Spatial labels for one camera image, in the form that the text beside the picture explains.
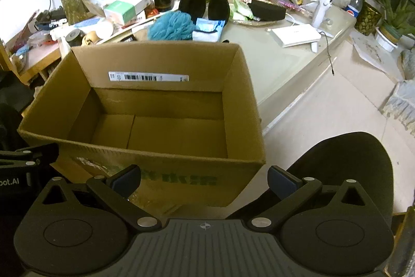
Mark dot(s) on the white gimbal stabilizer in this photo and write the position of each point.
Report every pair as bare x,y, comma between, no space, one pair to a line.
319,14

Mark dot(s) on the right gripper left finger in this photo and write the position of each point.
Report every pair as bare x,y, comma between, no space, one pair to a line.
114,192

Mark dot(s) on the pepsi bottle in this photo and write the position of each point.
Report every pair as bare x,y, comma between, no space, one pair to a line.
354,7

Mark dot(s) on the white power bank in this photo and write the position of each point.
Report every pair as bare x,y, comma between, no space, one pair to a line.
295,35

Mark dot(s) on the grey round speaker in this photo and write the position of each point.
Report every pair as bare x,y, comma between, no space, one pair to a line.
75,38

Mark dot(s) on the blue white knit glove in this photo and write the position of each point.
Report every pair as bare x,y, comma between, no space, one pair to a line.
208,30

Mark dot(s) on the black office chair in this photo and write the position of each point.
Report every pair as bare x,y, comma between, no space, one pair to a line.
359,156

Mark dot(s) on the glass plate dish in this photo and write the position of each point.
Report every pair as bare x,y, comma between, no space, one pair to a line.
256,22

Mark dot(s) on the brown cardboard box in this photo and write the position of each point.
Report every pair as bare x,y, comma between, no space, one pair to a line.
184,112

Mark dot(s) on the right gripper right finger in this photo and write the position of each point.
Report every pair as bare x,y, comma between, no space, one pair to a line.
293,194

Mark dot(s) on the black foam sponge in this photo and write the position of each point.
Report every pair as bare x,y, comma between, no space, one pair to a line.
267,11

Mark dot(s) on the white round jar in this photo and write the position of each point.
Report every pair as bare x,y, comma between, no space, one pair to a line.
104,29

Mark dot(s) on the green packets on plate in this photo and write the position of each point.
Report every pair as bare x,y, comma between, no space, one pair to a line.
240,11

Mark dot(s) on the green white carton box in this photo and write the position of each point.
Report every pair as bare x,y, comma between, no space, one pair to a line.
122,11

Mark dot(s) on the teal mesh bath loofah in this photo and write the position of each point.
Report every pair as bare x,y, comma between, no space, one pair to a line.
173,26

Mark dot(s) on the white serving tray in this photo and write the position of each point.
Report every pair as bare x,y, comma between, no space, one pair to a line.
89,25

